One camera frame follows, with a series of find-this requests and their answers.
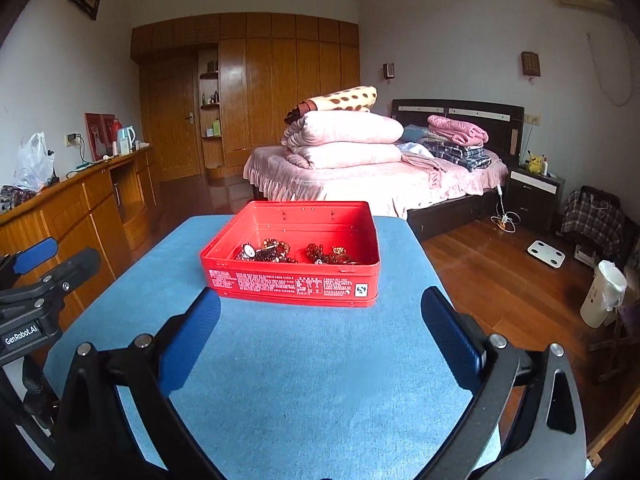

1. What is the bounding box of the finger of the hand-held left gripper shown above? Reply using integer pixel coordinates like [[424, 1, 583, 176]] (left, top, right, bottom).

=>
[[44, 246, 102, 307], [0, 237, 59, 286]]

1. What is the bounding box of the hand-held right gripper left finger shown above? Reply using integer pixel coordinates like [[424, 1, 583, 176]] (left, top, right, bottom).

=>
[[52, 287, 223, 480]]

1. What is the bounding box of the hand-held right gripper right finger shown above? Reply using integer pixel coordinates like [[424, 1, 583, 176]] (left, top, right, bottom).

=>
[[420, 286, 588, 480]]

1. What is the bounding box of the red tin box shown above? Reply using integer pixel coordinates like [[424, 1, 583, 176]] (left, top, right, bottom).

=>
[[200, 201, 381, 309]]

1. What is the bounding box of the red necklace with amber pendant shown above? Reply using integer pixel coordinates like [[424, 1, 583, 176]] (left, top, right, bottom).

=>
[[306, 243, 351, 265]]

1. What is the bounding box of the wooden sideboard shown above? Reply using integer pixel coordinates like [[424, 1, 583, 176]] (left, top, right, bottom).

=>
[[0, 145, 161, 331]]

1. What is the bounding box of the dark patterned cloth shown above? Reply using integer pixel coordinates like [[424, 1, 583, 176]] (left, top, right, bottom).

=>
[[0, 185, 36, 213]]

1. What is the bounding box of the clear plastic bag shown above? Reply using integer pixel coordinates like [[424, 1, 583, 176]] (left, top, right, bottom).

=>
[[14, 132, 56, 192]]

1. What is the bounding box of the blue table cover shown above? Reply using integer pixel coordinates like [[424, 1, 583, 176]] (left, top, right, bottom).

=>
[[42, 215, 501, 480]]

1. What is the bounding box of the white bathroom scale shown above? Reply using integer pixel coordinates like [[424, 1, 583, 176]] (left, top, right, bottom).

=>
[[526, 240, 567, 271]]

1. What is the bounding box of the pale electric kettle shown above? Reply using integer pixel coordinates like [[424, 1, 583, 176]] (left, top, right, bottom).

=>
[[116, 125, 138, 155]]

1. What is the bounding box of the white floor appliance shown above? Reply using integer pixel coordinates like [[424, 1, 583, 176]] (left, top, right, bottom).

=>
[[580, 260, 627, 329]]

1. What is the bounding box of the dark nightstand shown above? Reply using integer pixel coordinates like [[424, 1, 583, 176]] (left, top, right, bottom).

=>
[[505, 165, 567, 233]]

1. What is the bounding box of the wooden door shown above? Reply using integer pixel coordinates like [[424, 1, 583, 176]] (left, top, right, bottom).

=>
[[145, 57, 203, 181]]

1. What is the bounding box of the bed with pink sheet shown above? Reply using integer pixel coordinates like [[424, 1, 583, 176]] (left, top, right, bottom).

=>
[[243, 99, 526, 241]]

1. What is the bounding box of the plaid clothes pile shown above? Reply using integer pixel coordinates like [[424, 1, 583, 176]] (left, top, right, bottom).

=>
[[422, 137, 493, 171]]

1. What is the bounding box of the plaid bag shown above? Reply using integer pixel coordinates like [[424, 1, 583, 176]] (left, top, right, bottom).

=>
[[560, 186, 626, 261]]

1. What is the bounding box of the folded pink blanket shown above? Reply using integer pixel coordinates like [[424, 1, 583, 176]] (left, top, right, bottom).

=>
[[426, 115, 490, 147]]

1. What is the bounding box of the folded pink quilt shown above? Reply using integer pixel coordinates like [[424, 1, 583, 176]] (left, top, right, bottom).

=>
[[282, 142, 403, 170], [281, 111, 405, 148]]

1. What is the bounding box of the spotted cream blanket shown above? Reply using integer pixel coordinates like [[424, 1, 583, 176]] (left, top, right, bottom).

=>
[[285, 86, 378, 123]]

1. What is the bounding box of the wooden wardrobe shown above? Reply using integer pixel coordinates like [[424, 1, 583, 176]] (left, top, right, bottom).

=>
[[131, 12, 362, 183]]

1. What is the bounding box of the red picture frame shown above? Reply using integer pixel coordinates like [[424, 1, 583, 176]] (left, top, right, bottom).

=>
[[84, 112, 118, 161]]

